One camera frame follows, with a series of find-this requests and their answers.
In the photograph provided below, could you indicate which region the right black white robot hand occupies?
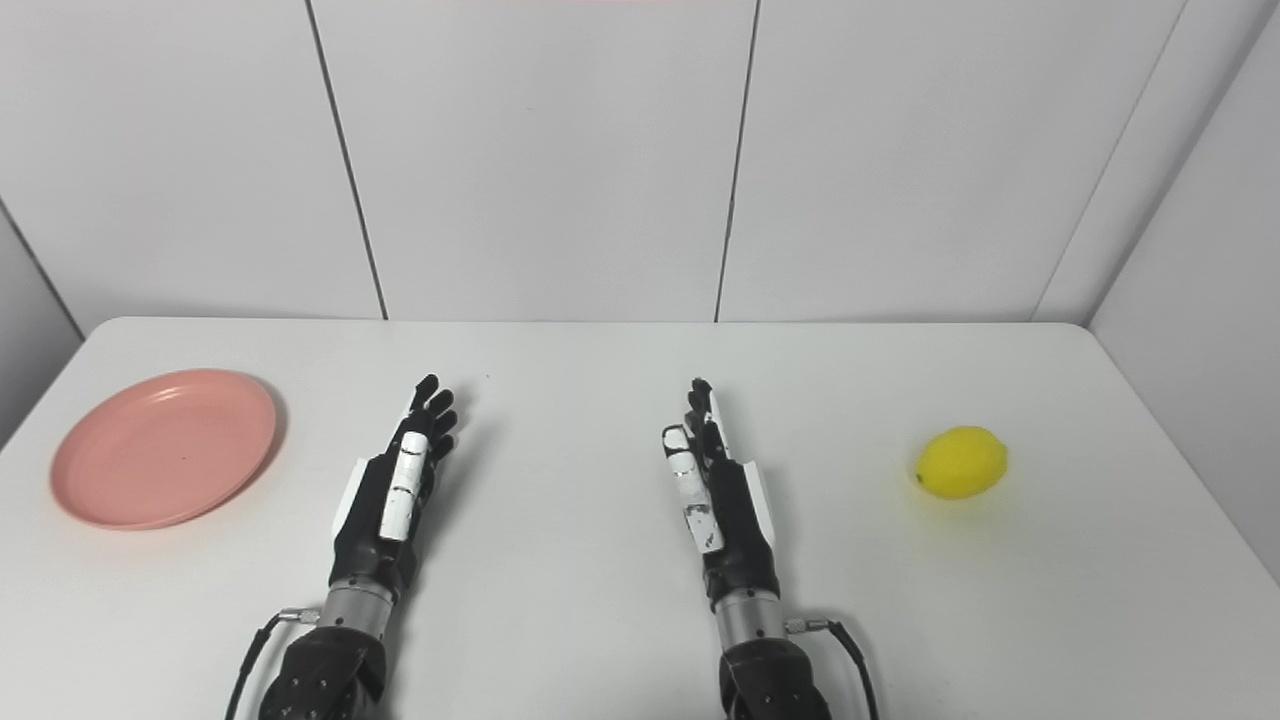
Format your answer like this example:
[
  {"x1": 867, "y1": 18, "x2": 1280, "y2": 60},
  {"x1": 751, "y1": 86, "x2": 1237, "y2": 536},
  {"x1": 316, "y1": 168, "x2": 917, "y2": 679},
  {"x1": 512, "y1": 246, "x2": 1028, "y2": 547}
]
[{"x1": 660, "y1": 377, "x2": 781, "y2": 605}]

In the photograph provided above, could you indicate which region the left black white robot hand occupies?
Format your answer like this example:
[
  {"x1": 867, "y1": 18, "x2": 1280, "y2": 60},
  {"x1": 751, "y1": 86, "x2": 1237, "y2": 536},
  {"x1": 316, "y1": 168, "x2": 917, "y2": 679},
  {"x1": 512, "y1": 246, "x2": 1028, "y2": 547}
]
[{"x1": 329, "y1": 374, "x2": 459, "y2": 601}]

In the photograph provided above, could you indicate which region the pink round plate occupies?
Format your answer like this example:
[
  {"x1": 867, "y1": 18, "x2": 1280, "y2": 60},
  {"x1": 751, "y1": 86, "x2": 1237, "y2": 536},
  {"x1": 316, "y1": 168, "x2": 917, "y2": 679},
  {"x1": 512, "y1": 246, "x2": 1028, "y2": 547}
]
[{"x1": 50, "y1": 369, "x2": 279, "y2": 531}]

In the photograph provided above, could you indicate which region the yellow lemon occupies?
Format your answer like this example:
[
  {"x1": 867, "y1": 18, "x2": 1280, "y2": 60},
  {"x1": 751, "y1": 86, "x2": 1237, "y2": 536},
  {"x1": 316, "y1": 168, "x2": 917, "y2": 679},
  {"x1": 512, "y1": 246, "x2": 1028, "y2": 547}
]
[{"x1": 914, "y1": 426, "x2": 1009, "y2": 501}]

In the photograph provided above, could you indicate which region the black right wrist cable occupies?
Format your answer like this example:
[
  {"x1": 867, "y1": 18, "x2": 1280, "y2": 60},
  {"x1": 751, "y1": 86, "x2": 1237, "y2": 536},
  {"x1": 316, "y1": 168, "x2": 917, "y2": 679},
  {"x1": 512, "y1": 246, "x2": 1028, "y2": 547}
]
[{"x1": 786, "y1": 617, "x2": 881, "y2": 720}]

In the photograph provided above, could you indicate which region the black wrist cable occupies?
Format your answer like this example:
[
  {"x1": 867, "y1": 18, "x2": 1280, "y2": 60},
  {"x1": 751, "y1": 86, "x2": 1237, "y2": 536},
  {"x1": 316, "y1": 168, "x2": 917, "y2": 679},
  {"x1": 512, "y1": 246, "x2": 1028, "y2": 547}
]
[
  {"x1": 224, "y1": 607, "x2": 323, "y2": 720},
  {"x1": 786, "y1": 617, "x2": 881, "y2": 720}
]

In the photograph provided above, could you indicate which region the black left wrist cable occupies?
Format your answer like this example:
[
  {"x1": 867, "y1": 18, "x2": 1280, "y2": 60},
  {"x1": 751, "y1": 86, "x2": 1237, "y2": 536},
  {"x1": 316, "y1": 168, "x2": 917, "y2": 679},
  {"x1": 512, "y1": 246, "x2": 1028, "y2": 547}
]
[{"x1": 224, "y1": 607, "x2": 323, "y2": 720}]

